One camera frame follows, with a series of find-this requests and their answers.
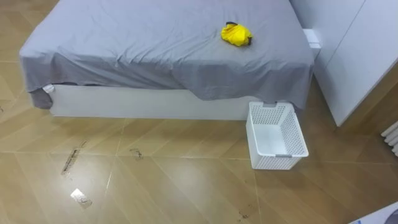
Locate white appliance corner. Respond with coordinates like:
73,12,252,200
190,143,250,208
348,201,398,224

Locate grey bed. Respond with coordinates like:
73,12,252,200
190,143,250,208
19,0,322,121

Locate yellow crumpled garment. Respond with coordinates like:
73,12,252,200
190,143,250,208
220,21,254,47

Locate white radiator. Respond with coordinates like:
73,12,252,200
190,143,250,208
381,120,398,157

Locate white cabinet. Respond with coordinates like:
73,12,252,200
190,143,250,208
289,0,398,127

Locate white plastic laundry basket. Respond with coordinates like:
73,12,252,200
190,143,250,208
245,101,310,170

